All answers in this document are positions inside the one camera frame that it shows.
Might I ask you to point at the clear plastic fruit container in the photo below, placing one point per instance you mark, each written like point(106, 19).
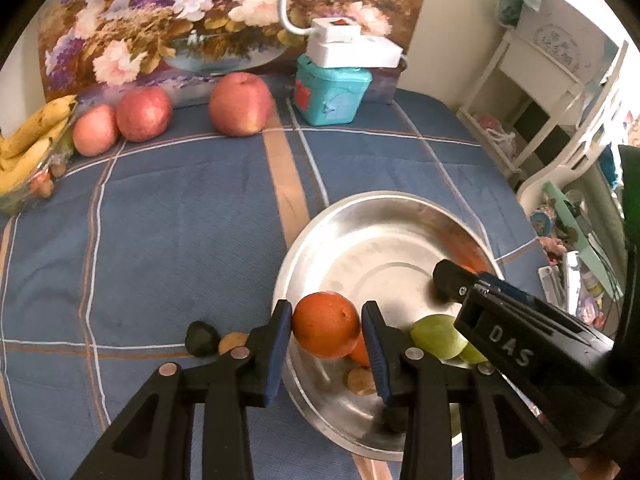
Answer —
point(42, 185)

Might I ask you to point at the black smartphone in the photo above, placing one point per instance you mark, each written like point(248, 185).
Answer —
point(572, 280)

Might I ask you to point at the round stainless steel plate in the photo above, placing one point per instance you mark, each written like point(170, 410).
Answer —
point(380, 260)

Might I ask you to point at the white plastic bag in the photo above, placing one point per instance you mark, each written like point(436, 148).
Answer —
point(497, 135)

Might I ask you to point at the patterned tape roll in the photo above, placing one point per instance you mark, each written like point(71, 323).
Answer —
point(542, 221)

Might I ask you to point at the small mandarin orange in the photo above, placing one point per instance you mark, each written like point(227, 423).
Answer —
point(467, 269)

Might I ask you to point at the large red apple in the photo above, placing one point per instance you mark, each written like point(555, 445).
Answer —
point(241, 105)

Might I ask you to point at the green board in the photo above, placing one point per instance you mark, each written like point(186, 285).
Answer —
point(580, 230)

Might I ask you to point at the pale pink apple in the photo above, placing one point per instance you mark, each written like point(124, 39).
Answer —
point(95, 131)

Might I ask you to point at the blue plaid tablecloth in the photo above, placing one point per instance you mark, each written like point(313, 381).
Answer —
point(150, 235)

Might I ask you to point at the white cutout shelf rack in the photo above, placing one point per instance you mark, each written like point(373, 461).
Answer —
point(575, 150)

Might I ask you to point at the white phone stand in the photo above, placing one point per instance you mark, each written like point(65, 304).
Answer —
point(550, 285)

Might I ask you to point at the large orange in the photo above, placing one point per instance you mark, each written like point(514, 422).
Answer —
point(326, 325)

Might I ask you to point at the dark avocado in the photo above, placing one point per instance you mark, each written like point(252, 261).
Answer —
point(201, 339)

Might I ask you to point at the floral painting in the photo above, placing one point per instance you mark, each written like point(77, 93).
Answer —
point(200, 20)

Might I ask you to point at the teal cloth bag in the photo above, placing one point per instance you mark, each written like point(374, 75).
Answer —
point(517, 0)

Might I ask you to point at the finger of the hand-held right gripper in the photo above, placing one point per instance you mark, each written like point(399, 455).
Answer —
point(452, 277)

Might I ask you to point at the bunch of yellow bananas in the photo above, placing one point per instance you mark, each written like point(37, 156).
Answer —
point(30, 145)

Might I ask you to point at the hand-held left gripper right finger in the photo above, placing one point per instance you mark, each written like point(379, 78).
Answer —
point(375, 355)

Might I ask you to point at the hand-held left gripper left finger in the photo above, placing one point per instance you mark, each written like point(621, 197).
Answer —
point(279, 355)

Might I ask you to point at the small brown walnut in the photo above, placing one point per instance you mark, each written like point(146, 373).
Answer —
point(361, 381)

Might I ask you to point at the teal plastic box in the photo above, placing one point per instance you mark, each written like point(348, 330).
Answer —
point(330, 95)

